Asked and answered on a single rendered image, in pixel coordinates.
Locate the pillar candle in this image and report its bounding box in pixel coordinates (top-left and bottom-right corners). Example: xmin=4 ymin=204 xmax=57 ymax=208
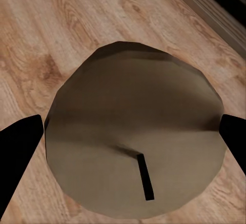
xmin=44 ymin=41 xmax=227 ymax=219

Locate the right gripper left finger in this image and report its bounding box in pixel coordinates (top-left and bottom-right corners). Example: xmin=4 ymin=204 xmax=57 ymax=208
xmin=0 ymin=114 xmax=44 ymax=219

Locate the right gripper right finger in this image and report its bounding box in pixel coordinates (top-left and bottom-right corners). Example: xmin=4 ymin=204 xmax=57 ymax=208
xmin=219 ymin=114 xmax=246 ymax=175

